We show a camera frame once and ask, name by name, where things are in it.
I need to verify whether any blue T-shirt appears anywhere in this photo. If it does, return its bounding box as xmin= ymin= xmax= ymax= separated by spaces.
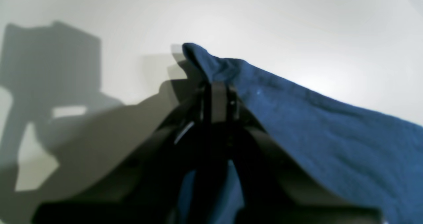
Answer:
xmin=182 ymin=43 xmax=423 ymax=224

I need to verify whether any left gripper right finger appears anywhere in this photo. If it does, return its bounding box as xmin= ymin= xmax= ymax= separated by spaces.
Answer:
xmin=211 ymin=82 xmax=383 ymax=224

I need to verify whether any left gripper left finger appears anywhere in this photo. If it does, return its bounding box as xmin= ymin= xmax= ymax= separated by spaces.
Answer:
xmin=32 ymin=85 xmax=209 ymax=224

